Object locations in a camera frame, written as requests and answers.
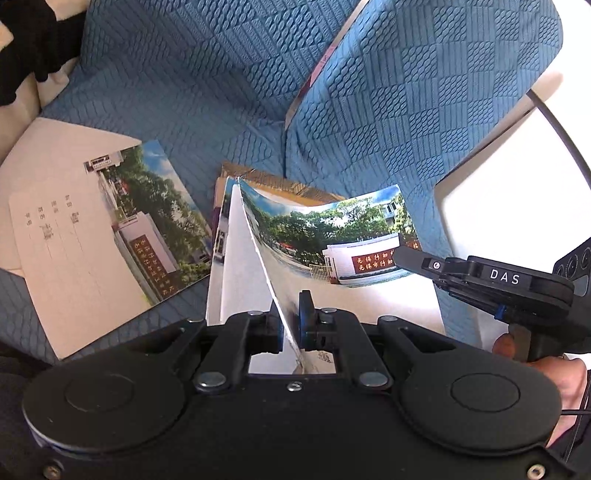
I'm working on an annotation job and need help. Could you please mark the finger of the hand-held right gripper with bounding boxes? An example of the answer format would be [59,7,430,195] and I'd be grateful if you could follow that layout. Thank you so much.
[392,244,468,283]
[434,276,505,320]

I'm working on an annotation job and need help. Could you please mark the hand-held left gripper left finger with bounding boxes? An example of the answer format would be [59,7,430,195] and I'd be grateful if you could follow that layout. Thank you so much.
[124,310,286,393]

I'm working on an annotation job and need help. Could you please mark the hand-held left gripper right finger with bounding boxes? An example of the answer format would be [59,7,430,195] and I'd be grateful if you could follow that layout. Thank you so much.
[298,291,462,392]

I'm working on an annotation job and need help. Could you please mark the gold patterned book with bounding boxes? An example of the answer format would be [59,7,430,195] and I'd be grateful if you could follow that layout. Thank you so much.
[219,161,347,204]

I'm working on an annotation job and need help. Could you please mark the purple book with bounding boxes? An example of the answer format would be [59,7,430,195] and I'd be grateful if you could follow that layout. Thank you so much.
[210,178,222,241]

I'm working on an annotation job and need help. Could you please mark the person's right forearm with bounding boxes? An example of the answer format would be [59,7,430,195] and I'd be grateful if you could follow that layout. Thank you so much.
[549,360,591,480]

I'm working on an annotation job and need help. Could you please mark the person's right hand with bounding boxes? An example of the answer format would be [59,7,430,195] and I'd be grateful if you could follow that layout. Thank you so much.
[492,332,589,449]

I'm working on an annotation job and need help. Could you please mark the white wardrobe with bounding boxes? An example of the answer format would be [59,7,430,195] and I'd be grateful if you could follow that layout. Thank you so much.
[434,0,591,352]

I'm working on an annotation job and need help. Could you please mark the blue quilted seat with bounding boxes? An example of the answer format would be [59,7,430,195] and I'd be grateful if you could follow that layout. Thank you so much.
[0,0,370,361]
[284,0,564,333]

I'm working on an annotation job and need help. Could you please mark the black cable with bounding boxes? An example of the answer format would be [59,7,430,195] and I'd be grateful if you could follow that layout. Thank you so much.
[558,407,591,462]

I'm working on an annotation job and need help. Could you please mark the grey wardrobe frame strip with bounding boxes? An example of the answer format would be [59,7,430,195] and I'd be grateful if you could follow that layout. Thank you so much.
[526,88,591,190]

